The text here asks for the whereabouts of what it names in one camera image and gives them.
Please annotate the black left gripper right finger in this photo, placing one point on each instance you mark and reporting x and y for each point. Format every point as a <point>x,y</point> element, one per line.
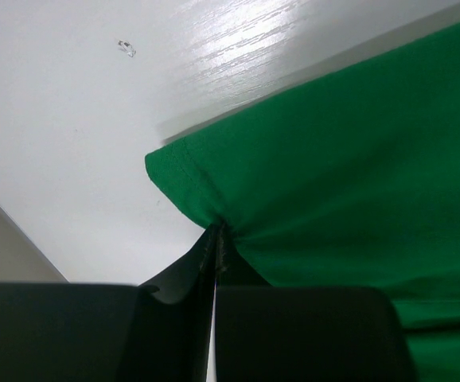
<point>322,333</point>

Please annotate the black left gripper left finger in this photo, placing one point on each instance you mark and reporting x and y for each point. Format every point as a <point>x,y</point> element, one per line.
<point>156,331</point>

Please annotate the green t shirt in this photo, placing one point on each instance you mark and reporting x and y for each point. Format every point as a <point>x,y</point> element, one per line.
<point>350,179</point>

